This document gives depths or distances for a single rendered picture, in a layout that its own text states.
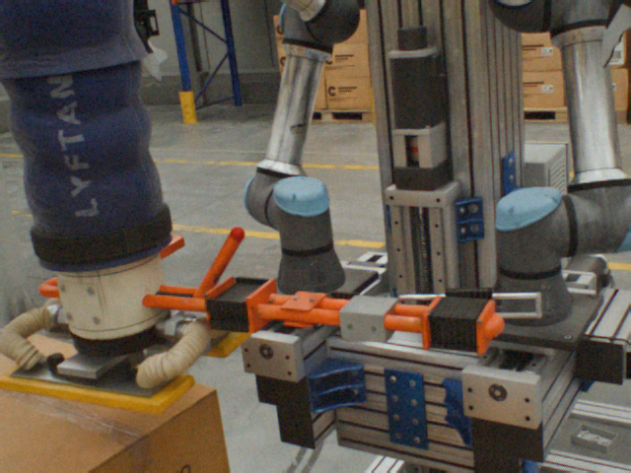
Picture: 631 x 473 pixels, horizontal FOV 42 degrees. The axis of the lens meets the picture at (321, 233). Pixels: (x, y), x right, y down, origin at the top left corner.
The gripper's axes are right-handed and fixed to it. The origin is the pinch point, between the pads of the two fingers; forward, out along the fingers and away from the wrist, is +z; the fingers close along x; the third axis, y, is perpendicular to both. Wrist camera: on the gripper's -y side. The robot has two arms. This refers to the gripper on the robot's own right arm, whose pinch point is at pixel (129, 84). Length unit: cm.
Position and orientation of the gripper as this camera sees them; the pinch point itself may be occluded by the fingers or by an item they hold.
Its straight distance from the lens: 172.8
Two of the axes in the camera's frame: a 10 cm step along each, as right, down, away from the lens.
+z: 1.1, 9.5, 3.1
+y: 5.1, -3.2, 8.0
